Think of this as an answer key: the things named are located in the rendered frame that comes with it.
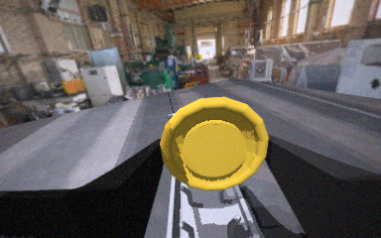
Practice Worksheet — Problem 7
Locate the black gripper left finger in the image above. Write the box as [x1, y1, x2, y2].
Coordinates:
[0, 139, 164, 238]

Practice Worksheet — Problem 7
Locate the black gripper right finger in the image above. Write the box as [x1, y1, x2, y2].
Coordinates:
[265, 135, 381, 238]

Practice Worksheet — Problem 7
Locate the yellow plate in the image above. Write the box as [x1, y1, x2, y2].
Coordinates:
[160, 97, 269, 190]

